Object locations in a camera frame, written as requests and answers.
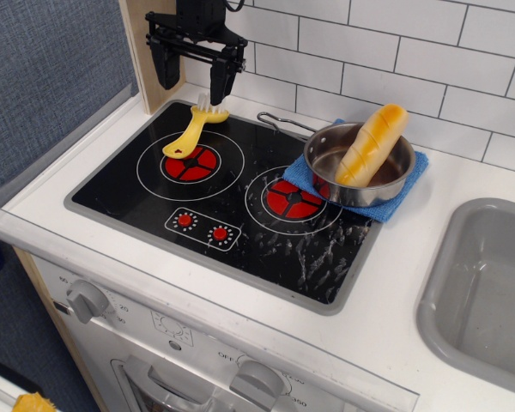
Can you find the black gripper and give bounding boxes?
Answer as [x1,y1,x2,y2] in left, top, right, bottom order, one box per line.
[145,1,247,106]

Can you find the yellow dish brush white bristles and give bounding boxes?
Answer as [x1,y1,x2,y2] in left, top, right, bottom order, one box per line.
[162,94,229,160]

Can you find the stainless steel pot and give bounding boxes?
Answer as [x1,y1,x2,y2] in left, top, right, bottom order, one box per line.
[257,111,416,208]

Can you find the black toy stove top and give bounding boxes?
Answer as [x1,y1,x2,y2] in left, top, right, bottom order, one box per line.
[65,100,381,314]

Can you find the blue cleaning cloth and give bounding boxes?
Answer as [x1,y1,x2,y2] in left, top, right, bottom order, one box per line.
[283,120,428,222]

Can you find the toy bread baguette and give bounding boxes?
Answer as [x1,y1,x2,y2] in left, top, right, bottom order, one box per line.
[334,104,409,188]

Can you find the grey left oven knob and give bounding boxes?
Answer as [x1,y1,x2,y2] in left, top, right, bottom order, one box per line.
[67,280,109,324]

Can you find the grey oven knob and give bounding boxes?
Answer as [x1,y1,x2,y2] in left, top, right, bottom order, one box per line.
[67,280,109,324]
[229,360,284,410]

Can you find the white toy oven front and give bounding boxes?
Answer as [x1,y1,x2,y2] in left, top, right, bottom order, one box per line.
[34,258,418,411]

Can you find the grey right oven knob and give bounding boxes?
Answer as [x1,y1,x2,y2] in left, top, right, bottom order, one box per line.
[229,360,284,410]

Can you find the grey sink basin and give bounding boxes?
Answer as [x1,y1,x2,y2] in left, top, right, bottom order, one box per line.
[417,198,515,392]

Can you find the yellow black object bottom left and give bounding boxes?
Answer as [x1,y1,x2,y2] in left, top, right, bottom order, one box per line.
[0,393,58,412]

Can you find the wooden side post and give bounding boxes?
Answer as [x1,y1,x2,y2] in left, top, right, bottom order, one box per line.
[118,0,185,115]

